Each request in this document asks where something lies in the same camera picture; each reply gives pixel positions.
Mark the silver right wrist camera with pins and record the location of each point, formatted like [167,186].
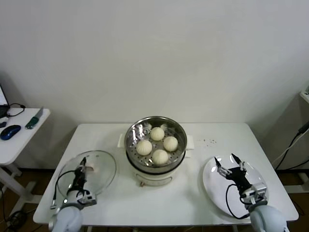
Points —
[258,191]

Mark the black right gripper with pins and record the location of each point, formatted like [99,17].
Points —
[239,176]

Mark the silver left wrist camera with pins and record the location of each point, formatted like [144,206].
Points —
[88,198]

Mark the white oval plate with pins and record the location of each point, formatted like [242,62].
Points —
[212,188]

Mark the small black gadget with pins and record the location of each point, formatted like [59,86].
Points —
[2,125]

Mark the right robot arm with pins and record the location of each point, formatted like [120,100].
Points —
[268,220]

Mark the white stand base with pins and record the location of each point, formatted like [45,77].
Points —
[297,189]

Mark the blue computer mouse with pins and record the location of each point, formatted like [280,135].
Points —
[9,131]

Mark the round glass lid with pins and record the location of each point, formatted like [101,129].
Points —
[103,169]

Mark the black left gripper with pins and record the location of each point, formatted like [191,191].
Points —
[79,179]

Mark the dark crumbs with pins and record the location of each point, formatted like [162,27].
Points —
[214,142]

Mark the white side table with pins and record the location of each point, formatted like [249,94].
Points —
[21,137]

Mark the white shelf edge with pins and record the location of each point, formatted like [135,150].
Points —
[304,95]

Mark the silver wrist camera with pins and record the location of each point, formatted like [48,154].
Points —
[88,198]
[258,191]

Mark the steel steamer basket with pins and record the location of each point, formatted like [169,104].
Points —
[131,137]

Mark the laptop computer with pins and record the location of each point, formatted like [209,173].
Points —
[2,96]

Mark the white steamed baozi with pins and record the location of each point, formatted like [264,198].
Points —
[157,133]
[160,157]
[144,147]
[171,144]

